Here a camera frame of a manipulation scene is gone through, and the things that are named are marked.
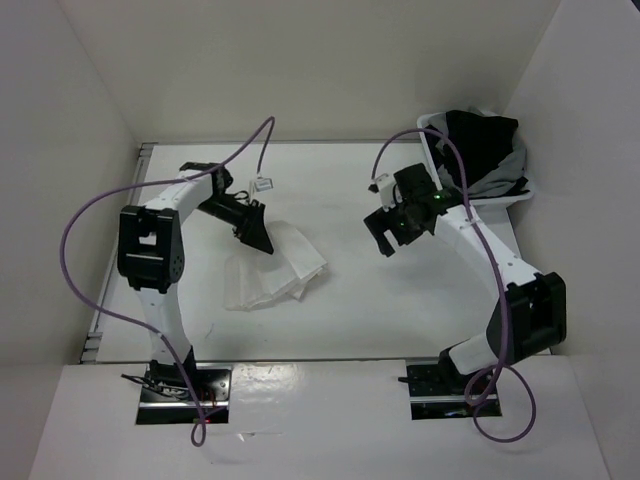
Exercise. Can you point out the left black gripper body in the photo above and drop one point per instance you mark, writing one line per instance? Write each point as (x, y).
(228, 210)

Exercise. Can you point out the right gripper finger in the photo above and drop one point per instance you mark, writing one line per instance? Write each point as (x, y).
(384, 244)
(381, 221)

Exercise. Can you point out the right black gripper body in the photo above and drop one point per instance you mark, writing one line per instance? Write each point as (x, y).
(405, 225)

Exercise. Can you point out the white pleated skirt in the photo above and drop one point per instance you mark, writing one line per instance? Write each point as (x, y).
(254, 280)

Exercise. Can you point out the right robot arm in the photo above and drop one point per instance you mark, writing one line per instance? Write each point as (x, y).
(530, 313)

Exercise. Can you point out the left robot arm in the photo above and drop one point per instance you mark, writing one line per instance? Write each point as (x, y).
(151, 257)

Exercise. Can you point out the white plastic basket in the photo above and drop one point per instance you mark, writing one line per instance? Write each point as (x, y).
(491, 202)

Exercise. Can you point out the black skirt in basket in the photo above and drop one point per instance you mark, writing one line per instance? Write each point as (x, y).
(480, 145)

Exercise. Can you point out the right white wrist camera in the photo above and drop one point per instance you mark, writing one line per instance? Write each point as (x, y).
(386, 187)

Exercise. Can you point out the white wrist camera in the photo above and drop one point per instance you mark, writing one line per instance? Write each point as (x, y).
(386, 187)
(261, 184)

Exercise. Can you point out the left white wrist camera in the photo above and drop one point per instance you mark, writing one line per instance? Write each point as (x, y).
(261, 184)

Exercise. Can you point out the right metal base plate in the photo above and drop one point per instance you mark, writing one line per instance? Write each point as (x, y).
(435, 392)

